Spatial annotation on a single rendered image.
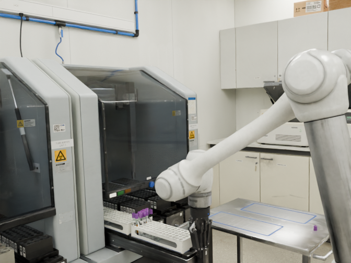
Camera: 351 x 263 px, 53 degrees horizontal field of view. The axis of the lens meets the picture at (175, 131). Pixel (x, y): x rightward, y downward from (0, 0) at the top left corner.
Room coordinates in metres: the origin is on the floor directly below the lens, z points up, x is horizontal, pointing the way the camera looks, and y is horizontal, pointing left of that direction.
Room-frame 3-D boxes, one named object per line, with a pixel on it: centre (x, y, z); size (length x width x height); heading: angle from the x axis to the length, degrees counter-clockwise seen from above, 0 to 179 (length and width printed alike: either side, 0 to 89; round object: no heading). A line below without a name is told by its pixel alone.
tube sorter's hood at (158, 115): (1.95, 0.31, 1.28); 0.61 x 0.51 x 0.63; 139
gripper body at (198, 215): (1.31, -0.08, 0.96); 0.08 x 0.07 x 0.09; 139
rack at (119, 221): (1.65, 0.30, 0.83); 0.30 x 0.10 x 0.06; 49
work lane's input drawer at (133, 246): (1.53, 0.17, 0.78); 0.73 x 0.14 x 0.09; 49
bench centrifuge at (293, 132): (3.74, -1.25, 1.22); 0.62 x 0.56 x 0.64; 137
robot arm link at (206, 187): (1.30, -0.08, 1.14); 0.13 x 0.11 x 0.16; 146
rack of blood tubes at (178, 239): (1.44, 0.07, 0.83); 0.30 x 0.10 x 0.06; 49
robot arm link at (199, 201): (1.31, -0.08, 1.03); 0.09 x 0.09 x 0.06
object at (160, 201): (1.86, 0.08, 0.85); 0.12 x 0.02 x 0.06; 139
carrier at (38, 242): (1.32, 0.54, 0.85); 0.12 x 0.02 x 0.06; 139
